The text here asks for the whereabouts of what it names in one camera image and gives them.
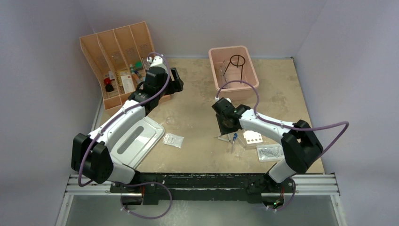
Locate white clay triangle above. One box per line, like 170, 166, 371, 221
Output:
215, 135, 231, 143

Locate metal crucible tongs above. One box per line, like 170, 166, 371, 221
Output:
218, 61, 228, 89

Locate small white packet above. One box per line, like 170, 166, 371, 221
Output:
162, 133, 184, 148

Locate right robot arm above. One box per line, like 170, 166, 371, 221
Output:
212, 97, 323, 192

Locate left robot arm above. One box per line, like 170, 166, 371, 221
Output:
71, 66, 184, 193

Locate blue capped test tube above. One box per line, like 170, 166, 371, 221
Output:
231, 133, 238, 153

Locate white box in organizer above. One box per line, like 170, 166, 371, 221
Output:
120, 71, 135, 93

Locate white test tube rack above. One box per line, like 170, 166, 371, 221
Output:
238, 130, 263, 148

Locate pink plastic bin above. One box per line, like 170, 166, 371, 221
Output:
208, 46, 259, 100

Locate peach file organizer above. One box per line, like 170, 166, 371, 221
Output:
79, 22, 155, 115

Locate red black bottle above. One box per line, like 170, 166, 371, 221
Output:
104, 77, 114, 92

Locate white labelled package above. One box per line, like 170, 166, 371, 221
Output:
256, 144, 284, 162

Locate black metal tripod stand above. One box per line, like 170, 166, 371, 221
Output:
226, 54, 246, 81

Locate white plastic lid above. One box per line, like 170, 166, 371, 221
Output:
110, 117, 165, 169

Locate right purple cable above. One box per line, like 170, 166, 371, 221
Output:
215, 80, 350, 213

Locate black mounting base rail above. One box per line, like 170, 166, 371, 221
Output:
110, 172, 294, 206

